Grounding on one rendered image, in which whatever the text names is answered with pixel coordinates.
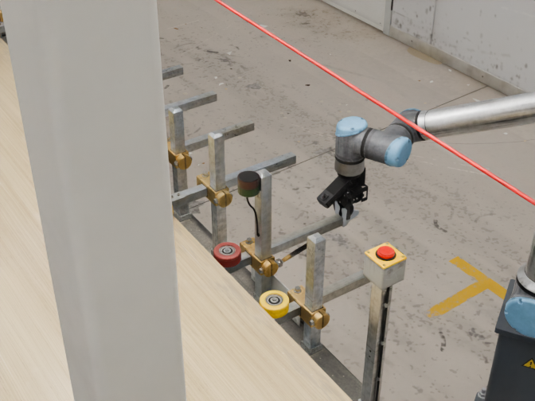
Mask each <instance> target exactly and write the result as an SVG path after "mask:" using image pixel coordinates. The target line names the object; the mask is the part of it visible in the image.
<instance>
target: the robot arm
mask: <svg viewBox="0 0 535 401"><path fill-rule="evenodd" d="M400 115H402V116H403V117H405V118H406V119H408V120H409V121H411V122H412V123H415V124H416V125H417V126H418V127H420V128H422V129H424V130H425V131H427V132H428V133H429V134H432V135H433V136H435V137H436V138H442V137H447V136H453V135H459V134H469V133H474V132H479V131H485V130H495V129H501V128H506V127H516V126H521V125H527V124H533V123H535V91H533V92H528V93H523V94H519V95H510V96H505V97H501V98H496V99H488V100H483V101H478V102H473V103H465V104H460V105H455V106H450V107H442V108H437V109H432V110H427V111H425V110H423V111H421V110H419V109H416V108H409V109H406V110H404V111H402V112H401V113H400ZM335 135H336V141H335V161H334V169H335V171H336V172H337V173H338V177H337V178H336V179H335V180H334V181H333V182H332V183H331V184H330V185H329V186H328V187H327V188H326V189H325V190H324V191H323V192H322V193H321V194H320V195H319V196H318V197H317V200H318V202H319V204H321V205H322V206H323V207H325V208H329V207H330V206H331V205H333V206H334V211H335V213H336V214H338V215H340V216H341V217H342V218H343V225H342V227H345V226H346V225H347V224H348V223H349V221H350V220H352V219H353V218H354V217H355V216H357V215H358V213H359V211H358V210H355V209H354V205H353V204H354V203H355V204H356V203H357V202H359V201H361V202H363V201H367V199H368V185H366V184H365V158H367V159H370V160H373V161H375V162H380V163H383V164H386V165H388V166H394V167H401V166H403V165H404V164H405V163H406V161H407V160H408V158H409V156H410V153H411V151H412V144H413V143H414V142H421V141H426V140H430V138H428V137H427V136H425V135H424V134H421V133H420V132H419V131H417V130H416V129H414V128H413V127H410V126H409V125H408V124H407V123H405V122H403V121H402V120H400V119H398V118H395V119H394V120H393V121H392V123H391V124H390V125H389V126H388V127H387V128H386V129H385V130H384V131H382V130H377V129H373V128H371V127H368V123H367V122H366V120H365V119H363V118H361V117H357V116H350V117H346V118H344V119H341V120H340V121H339V122H338V124H337V127H336V132H335ZM362 186H365V187H364V188H362ZM365 191H366V197H364V198H363V196H364V193H363V192H365ZM505 317H506V320H507V321H508V323H509V324H510V326H511V327H512V328H514V329H516V331H518V332H519V333H521V334H523V335H525V336H527V337H533V338H535V231H534V234H533V240H532V244H531V248H530V251H529V257H528V260H527V263H524V264H523V265H521V266H520V267H519V269H518V271H517V276H516V279H515V283H514V289H513V292H512V294H511V296H510V299H509V300H508V301H507V303H506V307H505Z"/></svg>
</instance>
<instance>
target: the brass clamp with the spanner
mask: <svg viewBox="0 0 535 401"><path fill-rule="evenodd" d="M240 249H241V253H243V252H245V251H246V252H247V253H249V254H250V256H251V257H252V264H251V265H250V266H251V267H252V268H253V269H254V270H255V271H256V272H257V273H258V274H259V275H263V274H264V275H265V276H266V277H271V276H272V275H274V274H275V273H276V272H277V270H278V267H279V266H278V264H277V263H276V262H275V257H274V256H273V255H271V257H269V258H266V259H264V260H260V259H259V258H258V257H257V256H256V255H255V238H254V237H252V244H246V240H245V241H243V242H240Z"/></svg>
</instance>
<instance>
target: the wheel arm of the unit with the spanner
mask: <svg viewBox="0 0 535 401"><path fill-rule="evenodd" d="M342 225H343V218H342V217H341V216H340V215H338V214H335V215H333V216H330V217H328V218H325V219H324V220H320V221H318V222H316V223H314V224H311V225H308V226H306V227H304V228H301V229H299V230H297V231H294V232H291V233H289V234H287V235H285V236H281V237H279V238H278V239H274V240H272V241H271V254H272V255H274V254H277V253H279V252H281V251H284V250H287V249H288V248H290V247H293V246H296V245H298V244H300V243H303V242H305V241H307V237H308V236H311V235H313V234H315V233H317V232H318V233H319V234H320V235H322V234H324V233H326V232H329V231H332V230H334V229H335V228H339V227H341V226H342ZM251 264H252V257H251V256H250V254H249V253H247V252H246V251H245V252H243V253H241V261H240V263H239V264H237V265H236V266H234V267H224V269H225V270H226V271H227V272H228V273H230V274H231V273H232V272H235V271H238V270H239V269H241V268H243V267H246V266H248V265H251Z"/></svg>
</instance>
